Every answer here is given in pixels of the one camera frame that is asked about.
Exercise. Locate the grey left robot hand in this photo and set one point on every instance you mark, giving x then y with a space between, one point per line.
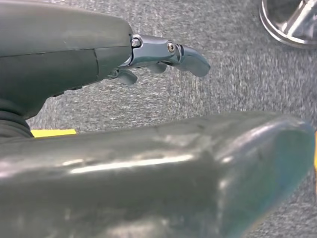
62 49

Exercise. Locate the yellow tape strip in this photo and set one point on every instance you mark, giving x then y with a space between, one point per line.
54 132

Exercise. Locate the chrome stanchion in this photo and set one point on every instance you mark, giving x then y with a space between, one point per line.
284 19

